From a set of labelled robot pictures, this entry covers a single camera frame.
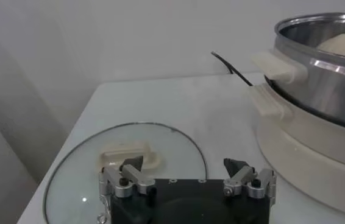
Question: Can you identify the white steamed baozi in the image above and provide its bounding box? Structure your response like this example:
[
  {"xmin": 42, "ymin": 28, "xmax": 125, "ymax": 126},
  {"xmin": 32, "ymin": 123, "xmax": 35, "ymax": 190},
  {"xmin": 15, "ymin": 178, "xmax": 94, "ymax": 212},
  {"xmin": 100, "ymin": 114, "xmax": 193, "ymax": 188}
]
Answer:
[{"xmin": 316, "ymin": 33, "xmax": 345, "ymax": 60}]

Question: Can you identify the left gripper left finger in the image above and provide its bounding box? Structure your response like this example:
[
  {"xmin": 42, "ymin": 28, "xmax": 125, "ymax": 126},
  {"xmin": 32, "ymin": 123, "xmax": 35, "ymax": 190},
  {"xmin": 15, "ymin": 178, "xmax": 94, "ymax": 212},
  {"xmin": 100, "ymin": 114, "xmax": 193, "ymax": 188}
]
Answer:
[{"xmin": 99, "ymin": 155, "xmax": 157, "ymax": 199}]

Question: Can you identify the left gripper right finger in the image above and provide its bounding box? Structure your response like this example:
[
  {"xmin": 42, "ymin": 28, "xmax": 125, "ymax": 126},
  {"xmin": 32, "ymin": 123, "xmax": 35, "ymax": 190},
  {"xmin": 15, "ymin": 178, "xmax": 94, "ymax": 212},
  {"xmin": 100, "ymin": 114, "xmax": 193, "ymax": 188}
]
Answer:
[{"xmin": 222, "ymin": 158, "xmax": 277, "ymax": 200}]

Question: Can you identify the cream electric pot base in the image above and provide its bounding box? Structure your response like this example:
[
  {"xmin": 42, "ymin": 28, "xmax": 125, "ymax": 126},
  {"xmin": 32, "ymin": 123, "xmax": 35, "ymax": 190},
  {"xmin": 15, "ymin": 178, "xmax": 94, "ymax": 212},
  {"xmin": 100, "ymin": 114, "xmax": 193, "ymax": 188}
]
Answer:
[{"xmin": 247, "ymin": 83, "xmax": 345, "ymax": 220}]

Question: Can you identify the round glass pot lid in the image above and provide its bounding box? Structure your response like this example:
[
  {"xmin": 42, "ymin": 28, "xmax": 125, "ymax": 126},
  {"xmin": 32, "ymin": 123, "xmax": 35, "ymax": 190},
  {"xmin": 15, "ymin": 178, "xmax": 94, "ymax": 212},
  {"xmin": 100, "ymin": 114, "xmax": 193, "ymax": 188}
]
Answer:
[{"xmin": 42, "ymin": 122, "xmax": 208, "ymax": 224}]

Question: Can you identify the black pot power cord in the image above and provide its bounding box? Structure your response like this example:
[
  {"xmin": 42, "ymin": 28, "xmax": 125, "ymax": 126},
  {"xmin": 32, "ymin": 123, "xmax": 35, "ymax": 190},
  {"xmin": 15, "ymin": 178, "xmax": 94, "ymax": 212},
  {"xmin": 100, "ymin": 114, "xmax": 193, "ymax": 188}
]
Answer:
[{"xmin": 210, "ymin": 51, "xmax": 254, "ymax": 87}]

